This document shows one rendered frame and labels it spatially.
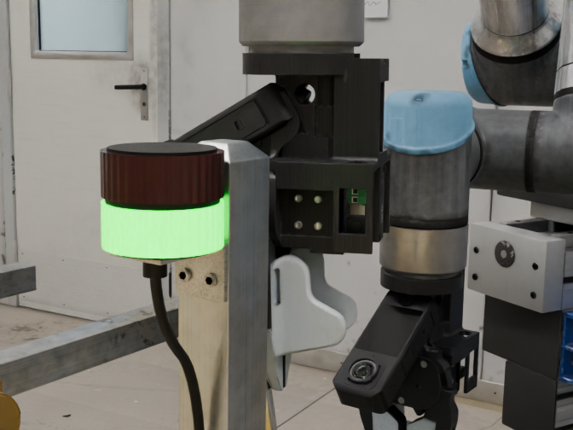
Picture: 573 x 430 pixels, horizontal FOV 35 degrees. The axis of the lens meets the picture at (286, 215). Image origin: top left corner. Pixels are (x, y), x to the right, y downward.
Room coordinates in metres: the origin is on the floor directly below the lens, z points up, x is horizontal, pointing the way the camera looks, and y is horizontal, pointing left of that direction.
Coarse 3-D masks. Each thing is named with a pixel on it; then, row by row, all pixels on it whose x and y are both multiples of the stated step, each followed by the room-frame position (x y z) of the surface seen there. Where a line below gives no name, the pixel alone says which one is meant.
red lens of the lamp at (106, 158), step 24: (120, 168) 0.41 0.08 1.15; (144, 168) 0.41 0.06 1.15; (168, 168) 0.41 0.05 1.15; (192, 168) 0.41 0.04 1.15; (216, 168) 0.43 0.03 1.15; (120, 192) 0.41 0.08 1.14; (144, 192) 0.41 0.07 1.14; (168, 192) 0.41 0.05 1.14; (192, 192) 0.41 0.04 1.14; (216, 192) 0.43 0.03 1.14
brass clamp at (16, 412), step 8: (0, 384) 0.62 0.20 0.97; (0, 392) 0.60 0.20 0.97; (0, 400) 0.60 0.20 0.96; (8, 400) 0.61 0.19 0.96; (0, 408) 0.60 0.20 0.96; (8, 408) 0.61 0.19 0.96; (16, 408) 0.61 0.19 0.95; (0, 416) 0.60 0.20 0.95; (8, 416) 0.61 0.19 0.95; (16, 416) 0.61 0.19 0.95; (0, 424) 0.60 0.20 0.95; (8, 424) 0.61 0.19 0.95; (16, 424) 0.61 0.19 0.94
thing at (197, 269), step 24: (120, 144) 0.45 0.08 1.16; (144, 144) 0.45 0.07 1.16; (168, 144) 0.45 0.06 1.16; (192, 144) 0.45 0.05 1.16; (144, 264) 0.43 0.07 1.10; (192, 264) 0.46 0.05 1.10; (216, 264) 0.45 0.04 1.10; (192, 288) 0.46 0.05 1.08; (216, 288) 0.45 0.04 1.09; (168, 336) 0.44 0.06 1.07; (192, 384) 0.45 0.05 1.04; (192, 408) 0.45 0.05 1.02
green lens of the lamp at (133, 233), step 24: (120, 216) 0.41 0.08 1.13; (144, 216) 0.41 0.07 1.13; (168, 216) 0.41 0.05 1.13; (192, 216) 0.41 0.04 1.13; (216, 216) 0.43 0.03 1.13; (120, 240) 0.41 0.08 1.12; (144, 240) 0.41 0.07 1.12; (168, 240) 0.41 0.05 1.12; (192, 240) 0.41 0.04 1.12; (216, 240) 0.43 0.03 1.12
